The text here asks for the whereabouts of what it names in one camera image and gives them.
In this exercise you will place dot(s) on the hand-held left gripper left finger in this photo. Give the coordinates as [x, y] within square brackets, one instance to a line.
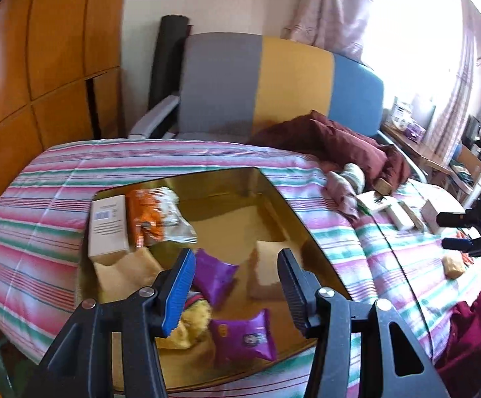
[178, 294]

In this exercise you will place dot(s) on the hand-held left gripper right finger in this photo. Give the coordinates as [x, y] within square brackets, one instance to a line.
[294, 294]

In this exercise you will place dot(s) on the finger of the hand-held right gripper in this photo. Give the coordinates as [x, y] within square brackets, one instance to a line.
[460, 219]
[466, 245]

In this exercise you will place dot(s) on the small tan packet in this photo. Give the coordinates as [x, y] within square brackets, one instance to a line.
[453, 267]

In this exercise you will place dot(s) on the yellow sponge cake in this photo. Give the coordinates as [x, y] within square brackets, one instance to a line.
[190, 323]

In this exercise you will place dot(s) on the purple snack packet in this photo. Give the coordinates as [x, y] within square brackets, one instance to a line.
[215, 275]
[244, 336]

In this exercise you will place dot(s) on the long white box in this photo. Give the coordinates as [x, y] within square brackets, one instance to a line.
[404, 215]

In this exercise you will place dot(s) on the beige cream packet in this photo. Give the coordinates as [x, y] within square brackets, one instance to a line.
[124, 273]

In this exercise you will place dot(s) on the gold tin box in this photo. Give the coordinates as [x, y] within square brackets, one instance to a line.
[223, 232]

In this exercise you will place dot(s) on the orange snack bag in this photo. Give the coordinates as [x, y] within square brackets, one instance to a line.
[149, 215]

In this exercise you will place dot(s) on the white barcode box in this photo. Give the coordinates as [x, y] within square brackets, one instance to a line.
[107, 232]

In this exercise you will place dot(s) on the wooden side table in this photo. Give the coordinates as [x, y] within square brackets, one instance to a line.
[426, 155]

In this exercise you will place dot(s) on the small brown box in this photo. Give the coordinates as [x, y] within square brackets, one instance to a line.
[383, 186]

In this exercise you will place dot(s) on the person's maroon clothing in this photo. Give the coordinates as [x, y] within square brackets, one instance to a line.
[472, 340]

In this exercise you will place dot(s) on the purple carton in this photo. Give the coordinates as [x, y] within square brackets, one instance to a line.
[415, 132]

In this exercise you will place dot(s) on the pink sock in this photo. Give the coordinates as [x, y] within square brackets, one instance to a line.
[339, 190]

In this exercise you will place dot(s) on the white green sock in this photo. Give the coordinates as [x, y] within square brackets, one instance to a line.
[354, 174]

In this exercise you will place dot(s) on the white carton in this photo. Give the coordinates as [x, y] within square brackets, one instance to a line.
[401, 112]

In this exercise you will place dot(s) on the checked curtain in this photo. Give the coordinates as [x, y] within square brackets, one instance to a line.
[458, 83]

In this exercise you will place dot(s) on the maroon cloth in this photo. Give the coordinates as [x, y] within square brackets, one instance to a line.
[339, 141]

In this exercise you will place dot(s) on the striped blanket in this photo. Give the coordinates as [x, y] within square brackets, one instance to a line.
[58, 199]

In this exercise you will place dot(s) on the bright window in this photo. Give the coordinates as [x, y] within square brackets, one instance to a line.
[414, 41]

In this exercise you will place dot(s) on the grey yellow blue armchair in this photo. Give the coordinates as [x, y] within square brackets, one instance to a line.
[223, 83]

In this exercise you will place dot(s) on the black rolled mat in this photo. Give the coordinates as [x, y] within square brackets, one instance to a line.
[168, 58]

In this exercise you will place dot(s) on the pale patterned curtain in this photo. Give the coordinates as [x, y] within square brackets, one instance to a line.
[331, 8]

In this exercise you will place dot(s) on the wooden wardrobe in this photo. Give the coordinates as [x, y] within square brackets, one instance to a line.
[37, 49]

